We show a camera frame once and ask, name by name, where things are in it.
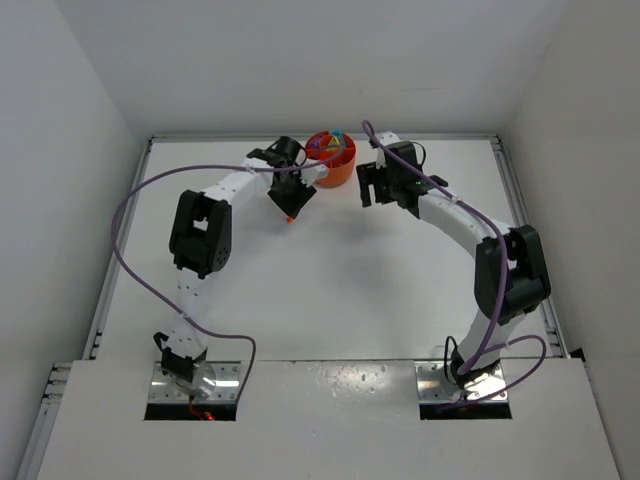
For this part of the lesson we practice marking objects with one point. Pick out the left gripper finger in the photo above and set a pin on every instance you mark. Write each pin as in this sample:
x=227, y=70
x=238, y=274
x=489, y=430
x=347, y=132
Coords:
x=284, y=202
x=297, y=202

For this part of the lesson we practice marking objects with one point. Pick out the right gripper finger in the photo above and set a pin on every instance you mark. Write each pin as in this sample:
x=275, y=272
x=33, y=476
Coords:
x=367, y=194
x=367, y=173

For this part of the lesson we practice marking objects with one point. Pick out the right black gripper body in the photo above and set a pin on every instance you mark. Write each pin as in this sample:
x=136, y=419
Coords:
x=375, y=181

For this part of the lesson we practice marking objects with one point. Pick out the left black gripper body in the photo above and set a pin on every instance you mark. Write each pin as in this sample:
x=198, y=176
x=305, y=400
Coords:
x=288, y=189

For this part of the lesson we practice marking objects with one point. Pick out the green lego brick upside-down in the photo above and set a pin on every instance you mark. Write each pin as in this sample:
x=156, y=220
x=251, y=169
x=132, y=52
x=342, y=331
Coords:
x=333, y=144

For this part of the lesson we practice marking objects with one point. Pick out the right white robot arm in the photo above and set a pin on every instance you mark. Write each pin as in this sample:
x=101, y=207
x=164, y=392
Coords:
x=510, y=273

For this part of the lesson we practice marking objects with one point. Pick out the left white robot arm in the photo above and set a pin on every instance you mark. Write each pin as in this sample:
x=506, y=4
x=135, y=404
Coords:
x=201, y=239

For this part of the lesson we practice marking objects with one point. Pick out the orange divided round container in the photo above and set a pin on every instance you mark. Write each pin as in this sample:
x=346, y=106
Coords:
x=340, y=163

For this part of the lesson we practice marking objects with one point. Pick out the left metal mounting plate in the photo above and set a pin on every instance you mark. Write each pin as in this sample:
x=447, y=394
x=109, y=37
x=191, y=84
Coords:
x=212, y=383

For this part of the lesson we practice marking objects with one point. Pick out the metal mounting plate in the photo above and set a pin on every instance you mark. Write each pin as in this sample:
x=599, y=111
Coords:
x=212, y=383
x=435, y=389

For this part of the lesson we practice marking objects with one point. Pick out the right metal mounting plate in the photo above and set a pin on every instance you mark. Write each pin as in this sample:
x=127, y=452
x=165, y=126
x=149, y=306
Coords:
x=435, y=389

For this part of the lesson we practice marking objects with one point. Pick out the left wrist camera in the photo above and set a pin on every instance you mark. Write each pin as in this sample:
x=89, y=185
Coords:
x=310, y=174

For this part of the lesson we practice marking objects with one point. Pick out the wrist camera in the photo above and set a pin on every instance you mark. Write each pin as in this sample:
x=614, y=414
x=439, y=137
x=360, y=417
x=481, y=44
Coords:
x=382, y=142
x=310, y=174

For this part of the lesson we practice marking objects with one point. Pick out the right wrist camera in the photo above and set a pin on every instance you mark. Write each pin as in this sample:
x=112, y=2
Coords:
x=382, y=142

